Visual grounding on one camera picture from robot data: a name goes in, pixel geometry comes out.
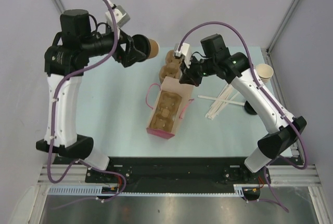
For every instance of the stack of brown paper cups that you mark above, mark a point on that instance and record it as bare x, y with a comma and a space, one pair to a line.
265, 72

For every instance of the single brown pulp cup carrier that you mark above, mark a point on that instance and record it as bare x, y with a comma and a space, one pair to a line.
166, 110

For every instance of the pink kraft paper bag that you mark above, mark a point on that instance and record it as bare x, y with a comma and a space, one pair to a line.
185, 91

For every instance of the white slotted cable duct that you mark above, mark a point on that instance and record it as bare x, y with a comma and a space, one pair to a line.
78, 190

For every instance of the right aluminium frame post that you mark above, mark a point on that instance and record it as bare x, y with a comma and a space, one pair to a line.
283, 24

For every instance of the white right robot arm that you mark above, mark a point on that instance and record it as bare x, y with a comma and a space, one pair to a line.
282, 126

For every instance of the stack of black cup lids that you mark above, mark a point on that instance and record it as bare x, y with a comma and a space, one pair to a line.
249, 109

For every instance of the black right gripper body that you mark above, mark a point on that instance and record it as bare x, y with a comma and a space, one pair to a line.
197, 69

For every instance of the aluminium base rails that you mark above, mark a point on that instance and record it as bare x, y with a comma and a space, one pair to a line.
280, 175

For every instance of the single brown paper cup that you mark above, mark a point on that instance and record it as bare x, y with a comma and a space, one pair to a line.
154, 49

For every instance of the brown pulp cup carrier stack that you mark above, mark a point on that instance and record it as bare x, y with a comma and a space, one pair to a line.
171, 67

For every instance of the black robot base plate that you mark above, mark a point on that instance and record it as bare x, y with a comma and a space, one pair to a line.
158, 186

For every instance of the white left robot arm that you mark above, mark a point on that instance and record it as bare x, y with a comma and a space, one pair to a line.
65, 61

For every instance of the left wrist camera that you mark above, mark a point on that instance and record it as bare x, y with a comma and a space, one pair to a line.
121, 16

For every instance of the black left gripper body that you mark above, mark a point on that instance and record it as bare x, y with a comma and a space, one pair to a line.
119, 54

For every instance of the pile of white wrapped straws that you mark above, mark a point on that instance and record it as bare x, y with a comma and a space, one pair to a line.
227, 94

